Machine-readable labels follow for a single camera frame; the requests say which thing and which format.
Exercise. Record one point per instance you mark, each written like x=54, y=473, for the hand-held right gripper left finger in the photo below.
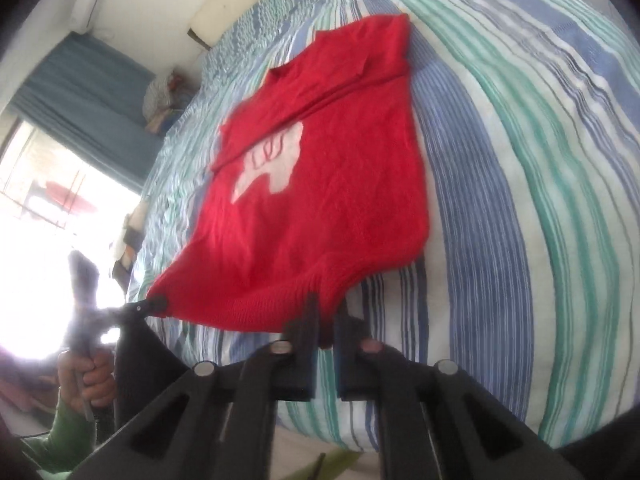
x=300, y=360

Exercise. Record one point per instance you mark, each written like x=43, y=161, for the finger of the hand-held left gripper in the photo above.
x=155, y=306

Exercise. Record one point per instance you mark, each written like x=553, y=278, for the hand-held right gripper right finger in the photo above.
x=350, y=370

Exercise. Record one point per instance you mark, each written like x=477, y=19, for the red knit sweater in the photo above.
x=325, y=185

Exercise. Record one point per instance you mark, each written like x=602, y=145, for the person's left forearm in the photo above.
x=60, y=435

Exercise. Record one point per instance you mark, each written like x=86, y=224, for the pile of clothes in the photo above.
x=165, y=100

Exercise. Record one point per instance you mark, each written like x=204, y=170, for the person's left hand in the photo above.
x=97, y=380

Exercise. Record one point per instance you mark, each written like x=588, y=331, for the patchwork cushion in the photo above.
x=131, y=255

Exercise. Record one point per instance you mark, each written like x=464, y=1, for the window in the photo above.
x=50, y=185

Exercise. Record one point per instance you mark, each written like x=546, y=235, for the blue curtain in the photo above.
x=85, y=90

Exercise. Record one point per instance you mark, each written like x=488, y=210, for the bed with striped sheet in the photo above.
x=500, y=160

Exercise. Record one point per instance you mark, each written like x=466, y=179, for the cream headboard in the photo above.
x=225, y=10

